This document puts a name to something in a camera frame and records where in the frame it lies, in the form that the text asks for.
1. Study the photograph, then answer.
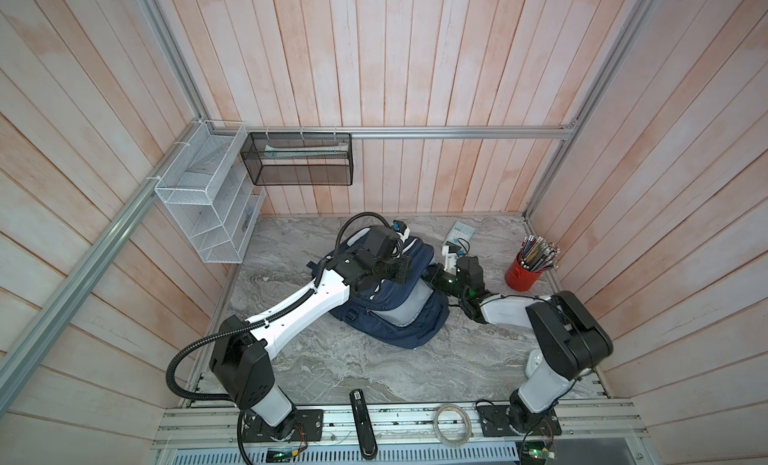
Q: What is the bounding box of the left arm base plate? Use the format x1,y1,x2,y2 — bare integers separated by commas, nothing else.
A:
240,408,324,444

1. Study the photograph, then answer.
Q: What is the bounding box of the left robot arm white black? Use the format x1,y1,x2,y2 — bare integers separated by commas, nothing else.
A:
165,212,411,432

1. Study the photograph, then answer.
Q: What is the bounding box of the black handheld device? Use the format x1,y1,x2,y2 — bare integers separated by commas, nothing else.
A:
349,389,378,460

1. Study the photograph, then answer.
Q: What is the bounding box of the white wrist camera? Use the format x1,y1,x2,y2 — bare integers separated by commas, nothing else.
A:
442,241,463,274
391,220,410,243

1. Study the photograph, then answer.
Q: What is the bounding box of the white round alarm clock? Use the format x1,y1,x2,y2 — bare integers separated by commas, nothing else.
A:
524,348,543,379

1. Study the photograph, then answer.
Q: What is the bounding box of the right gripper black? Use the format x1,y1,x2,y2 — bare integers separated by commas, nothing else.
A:
415,264,468,302

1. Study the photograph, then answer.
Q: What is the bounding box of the coiled clear cable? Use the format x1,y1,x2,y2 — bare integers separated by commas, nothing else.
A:
432,403,475,448

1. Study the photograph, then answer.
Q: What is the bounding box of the light green calculator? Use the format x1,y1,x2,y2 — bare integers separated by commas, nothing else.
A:
445,221,475,247

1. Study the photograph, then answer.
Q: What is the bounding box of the navy blue student backpack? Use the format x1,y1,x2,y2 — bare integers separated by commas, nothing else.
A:
307,227,449,349

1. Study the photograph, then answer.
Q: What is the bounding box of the red pen holder cup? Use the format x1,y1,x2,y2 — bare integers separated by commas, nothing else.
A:
504,254,542,292

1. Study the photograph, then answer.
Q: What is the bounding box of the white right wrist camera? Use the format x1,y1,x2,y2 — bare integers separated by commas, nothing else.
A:
442,241,463,274

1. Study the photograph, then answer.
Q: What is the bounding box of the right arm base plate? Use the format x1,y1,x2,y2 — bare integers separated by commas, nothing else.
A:
475,400,562,437

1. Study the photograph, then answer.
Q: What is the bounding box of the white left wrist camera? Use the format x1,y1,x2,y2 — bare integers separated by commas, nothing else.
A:
391,220,410,243

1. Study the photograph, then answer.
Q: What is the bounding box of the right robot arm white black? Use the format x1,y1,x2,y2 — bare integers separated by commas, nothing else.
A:
422,255,614,434

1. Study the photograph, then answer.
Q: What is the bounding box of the aluminium front rail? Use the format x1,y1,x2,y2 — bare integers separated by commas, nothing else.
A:
152,399,649,449

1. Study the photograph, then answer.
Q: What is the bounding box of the black mesh wall basket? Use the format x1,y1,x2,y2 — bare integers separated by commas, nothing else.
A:
240,132,354,186

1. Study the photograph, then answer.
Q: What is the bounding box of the white wire mesh shelf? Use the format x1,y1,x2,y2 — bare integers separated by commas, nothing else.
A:
155,120,265,264

